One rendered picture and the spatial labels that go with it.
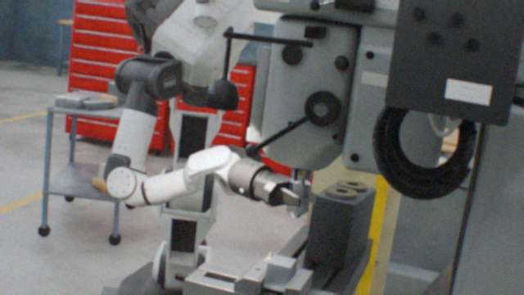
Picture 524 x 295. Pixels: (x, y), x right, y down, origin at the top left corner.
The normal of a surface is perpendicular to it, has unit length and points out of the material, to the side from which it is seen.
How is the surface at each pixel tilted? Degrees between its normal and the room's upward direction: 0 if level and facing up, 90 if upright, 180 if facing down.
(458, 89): 90
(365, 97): 90
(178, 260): 28
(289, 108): 90
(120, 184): 70
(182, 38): 58
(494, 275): 89
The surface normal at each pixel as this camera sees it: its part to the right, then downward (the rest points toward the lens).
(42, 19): -0.30, 0.17
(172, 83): 0.83, 0.16
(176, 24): 0.08, -0.33
